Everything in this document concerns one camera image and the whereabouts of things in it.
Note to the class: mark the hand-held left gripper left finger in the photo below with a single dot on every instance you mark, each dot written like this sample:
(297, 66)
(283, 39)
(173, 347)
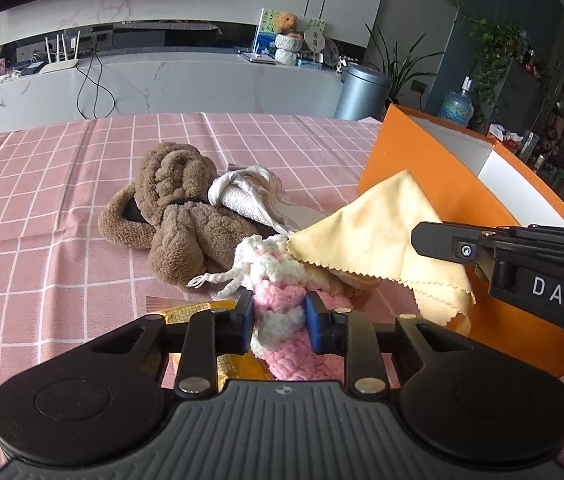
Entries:
(244, 322)

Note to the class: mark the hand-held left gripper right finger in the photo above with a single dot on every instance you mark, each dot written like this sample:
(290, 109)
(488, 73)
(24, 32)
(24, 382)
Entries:
(314, 325)

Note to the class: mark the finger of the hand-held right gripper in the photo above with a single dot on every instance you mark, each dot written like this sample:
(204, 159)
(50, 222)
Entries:
(442, 242)

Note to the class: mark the yellow packet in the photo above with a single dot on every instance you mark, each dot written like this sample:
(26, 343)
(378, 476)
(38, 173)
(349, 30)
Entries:
(201, 307)

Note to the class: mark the pink white knitted pouch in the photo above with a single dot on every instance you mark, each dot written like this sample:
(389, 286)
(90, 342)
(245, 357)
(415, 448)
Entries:
(282, 292)

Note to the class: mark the yellow microfiber cloth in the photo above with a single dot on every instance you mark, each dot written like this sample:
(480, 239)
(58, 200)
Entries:
(362, 230)

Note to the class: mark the orange cardboard box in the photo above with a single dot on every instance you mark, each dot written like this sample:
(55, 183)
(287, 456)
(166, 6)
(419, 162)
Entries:
(427, 160)

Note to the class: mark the white cloth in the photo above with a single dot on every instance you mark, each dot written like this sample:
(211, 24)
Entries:
(242, 200)

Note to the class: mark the beige soft toy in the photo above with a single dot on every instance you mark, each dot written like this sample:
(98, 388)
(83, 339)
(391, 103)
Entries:
(357, 282)

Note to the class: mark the blue water bottle with pump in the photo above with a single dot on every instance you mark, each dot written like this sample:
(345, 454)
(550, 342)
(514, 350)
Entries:
(457, 107)

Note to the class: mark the grey trash can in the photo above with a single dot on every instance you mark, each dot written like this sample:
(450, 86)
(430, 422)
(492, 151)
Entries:
(362, 95)

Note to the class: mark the long-leaf potted plant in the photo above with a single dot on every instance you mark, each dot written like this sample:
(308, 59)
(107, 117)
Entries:
(402, 70)

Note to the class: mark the hanging vine plant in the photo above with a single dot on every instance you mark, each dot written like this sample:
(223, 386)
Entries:
(494, 55)

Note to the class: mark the pink checkered tablecloth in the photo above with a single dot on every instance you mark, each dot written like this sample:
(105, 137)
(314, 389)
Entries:
(36, 210)

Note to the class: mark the round paper fan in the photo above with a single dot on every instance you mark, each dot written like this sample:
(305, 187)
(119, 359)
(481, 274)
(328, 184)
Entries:
(313, 40)

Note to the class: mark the white marble console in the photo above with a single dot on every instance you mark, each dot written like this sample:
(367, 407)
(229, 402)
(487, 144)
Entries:
(186, 85)

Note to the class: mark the white crocheted pot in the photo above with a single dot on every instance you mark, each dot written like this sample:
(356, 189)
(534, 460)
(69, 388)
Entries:
(288, 50)

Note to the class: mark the small tan plush bear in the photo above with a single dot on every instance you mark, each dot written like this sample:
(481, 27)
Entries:
(286, 22)

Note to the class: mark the landscape painting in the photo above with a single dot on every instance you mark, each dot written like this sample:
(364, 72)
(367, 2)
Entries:
(264, 35)

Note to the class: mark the white router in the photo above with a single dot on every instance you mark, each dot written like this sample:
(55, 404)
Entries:
(59, 66)

